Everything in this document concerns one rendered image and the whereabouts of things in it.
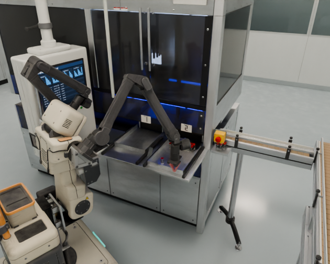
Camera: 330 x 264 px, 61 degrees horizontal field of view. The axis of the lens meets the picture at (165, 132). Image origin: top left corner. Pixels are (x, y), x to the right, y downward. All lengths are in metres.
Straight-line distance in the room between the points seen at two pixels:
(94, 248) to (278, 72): 5.35
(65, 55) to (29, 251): 1.25
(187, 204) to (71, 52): 1.52
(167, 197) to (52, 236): 1.17
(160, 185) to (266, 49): 4.61
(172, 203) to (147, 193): 0.25
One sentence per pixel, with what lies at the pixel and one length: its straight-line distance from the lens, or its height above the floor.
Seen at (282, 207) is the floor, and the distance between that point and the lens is 3.13.
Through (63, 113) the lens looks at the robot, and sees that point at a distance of 1.58.
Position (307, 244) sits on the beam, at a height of 0.54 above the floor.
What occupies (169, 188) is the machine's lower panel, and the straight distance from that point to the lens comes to 2.49.
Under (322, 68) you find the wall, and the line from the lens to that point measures 6.55.
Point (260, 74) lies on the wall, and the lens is 6.64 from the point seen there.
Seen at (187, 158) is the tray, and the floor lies 0.88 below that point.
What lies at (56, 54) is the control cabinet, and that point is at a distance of 2.10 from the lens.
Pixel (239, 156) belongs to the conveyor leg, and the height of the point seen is 0.79.
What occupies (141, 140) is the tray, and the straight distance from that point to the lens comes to 2.21.
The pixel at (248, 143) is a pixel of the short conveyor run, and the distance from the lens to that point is 2.16.
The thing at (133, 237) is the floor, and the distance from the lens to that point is 2.66.
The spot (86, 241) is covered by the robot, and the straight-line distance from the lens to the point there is 2.32.
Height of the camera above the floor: 1.99
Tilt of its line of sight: 28 degrees down
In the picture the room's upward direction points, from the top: straight up
